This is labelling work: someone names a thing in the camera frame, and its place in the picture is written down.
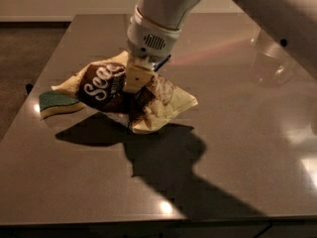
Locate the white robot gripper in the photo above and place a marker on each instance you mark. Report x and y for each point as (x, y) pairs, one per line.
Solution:
(150, 41)

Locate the brown chip bag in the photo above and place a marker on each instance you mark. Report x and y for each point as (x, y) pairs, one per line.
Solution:
(99, 85)

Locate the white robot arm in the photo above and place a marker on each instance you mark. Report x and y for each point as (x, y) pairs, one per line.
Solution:
(291, 23)

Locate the green and yellow sponge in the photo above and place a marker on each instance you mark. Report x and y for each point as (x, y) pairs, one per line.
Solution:
(53, 103)

